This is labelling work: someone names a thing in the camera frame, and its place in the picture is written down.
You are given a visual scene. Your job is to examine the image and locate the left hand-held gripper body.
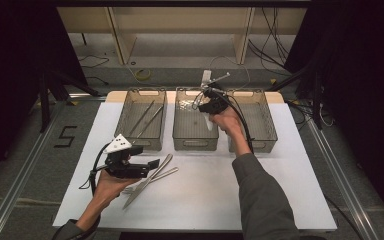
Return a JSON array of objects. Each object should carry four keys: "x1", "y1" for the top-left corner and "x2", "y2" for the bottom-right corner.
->
[{"x1": 103, "y1": 133, "x2": 151, "y2": 180}]

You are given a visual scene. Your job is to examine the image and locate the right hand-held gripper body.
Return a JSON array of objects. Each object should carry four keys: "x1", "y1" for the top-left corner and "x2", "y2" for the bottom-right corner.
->
[{"x1": 198, "y1": 69, "x2": 231, "y2": 115}]

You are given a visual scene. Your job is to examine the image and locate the metal fork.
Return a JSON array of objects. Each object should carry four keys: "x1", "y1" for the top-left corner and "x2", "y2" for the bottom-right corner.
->
[{"x1": 121, "y1": 166, "x2": 180, "y2": 195}]

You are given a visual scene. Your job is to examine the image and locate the metal table knife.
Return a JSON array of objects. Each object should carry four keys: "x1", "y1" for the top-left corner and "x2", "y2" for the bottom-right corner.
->
[{"x1": 122, "y1": 153, "x2": 174, "y2": 211}]

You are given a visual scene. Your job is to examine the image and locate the smoky clear plastic bin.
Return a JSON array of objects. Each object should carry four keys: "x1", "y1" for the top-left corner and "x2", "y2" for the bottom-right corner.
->
[
  {"x1": 172, "y1": 86, "x2": 220, "y2": 152},
  {"x1": 114, "y1": 87, "x2": 168, "y2": 152},
  {"x1": 226, "y1": 88, "x2": 279, "y2": 154}
]

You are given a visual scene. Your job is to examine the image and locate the metal chopstick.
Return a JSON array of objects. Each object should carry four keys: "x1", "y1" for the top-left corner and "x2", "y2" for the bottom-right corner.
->
[
  {"x1": 127, "y1": 99, "x2": 156, "y2": 137},
  {"x1": 134, "y1": 105, "x2": 165, "y2": 141}
]

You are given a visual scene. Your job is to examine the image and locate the person's right hand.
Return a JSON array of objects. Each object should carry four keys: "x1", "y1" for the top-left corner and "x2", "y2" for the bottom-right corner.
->
[{"x1": 209, "y1": 107, "x2": 248, "y2": 145}]

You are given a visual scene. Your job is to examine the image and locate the person's left hand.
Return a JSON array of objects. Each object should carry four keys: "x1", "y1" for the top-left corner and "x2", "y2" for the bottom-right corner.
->
[{"x1": 94, "y1": 170, "x2": 141, "y2": 207}]

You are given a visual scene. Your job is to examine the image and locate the white table cover sheet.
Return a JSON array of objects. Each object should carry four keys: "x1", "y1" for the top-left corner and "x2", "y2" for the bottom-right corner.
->
[{"x1": 52, "y1": 101, "x2": 338, "y2": 233}]

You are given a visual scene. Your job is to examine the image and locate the yellow tape roll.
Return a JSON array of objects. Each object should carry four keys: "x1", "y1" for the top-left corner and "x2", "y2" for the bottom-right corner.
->
[{"x1": 134, "y1": 67, "x2": 153, "y2": 83}]

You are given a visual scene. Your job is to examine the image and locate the beige wooden shelf unit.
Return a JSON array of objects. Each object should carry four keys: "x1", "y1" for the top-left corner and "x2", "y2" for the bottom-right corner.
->
[{"x1": 56, "y1": 6, "x2": 308, "y2": 66}]

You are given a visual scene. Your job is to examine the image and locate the black stand legs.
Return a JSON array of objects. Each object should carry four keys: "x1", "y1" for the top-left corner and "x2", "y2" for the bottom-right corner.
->
[
  {"x1": 269, "y1": 63, "x2": 325, "y2": 132},
  {"x1": 37, "y1": 69, "x2": 102, "y2": 134}
]

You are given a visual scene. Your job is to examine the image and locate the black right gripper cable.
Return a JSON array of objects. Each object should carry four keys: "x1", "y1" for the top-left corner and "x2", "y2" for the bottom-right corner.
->
[{"x1": 213, "y1": 89, "x2": 255, "y2": 155}]

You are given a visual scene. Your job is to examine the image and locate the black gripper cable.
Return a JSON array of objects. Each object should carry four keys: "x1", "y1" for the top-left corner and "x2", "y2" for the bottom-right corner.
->
[
  {"x1": 78, "y1": 142, "x2": 112, "y2": 198},
  {"x1": 213, "y1": 89, "x2": 255, "y2": 155}
]

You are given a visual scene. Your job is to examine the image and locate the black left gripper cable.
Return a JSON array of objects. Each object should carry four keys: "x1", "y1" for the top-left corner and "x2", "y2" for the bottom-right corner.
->
[{"x1": 78, "y1": 142, "x2": 112, "y2": 198}]

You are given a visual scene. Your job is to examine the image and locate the white cable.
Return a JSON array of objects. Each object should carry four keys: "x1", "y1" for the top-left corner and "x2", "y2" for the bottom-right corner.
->
[{"x1": 209, "y1": 54, "x2": 252, "y2": 92}]

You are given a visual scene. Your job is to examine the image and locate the black cable bundle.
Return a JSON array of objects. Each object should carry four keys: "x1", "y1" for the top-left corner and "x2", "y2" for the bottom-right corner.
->
[{"x1": 247, "y1": 6, "x2": 295, "y2": 72}]

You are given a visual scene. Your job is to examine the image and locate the thin black floor cable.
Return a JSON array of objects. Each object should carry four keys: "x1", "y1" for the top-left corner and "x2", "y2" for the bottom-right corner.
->
[{"x1": 77, "y1": 54, "x2": 111, "y2": 87}]

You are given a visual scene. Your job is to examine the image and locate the aluminium floor rail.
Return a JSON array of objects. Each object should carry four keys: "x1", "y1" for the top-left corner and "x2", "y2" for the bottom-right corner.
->
[
  {"x1": 305, "y1": 116, "x2": 379, "y2": 240},
  {"x1": 0, "y1": 99, "x2": 68, "y2": 240}
]

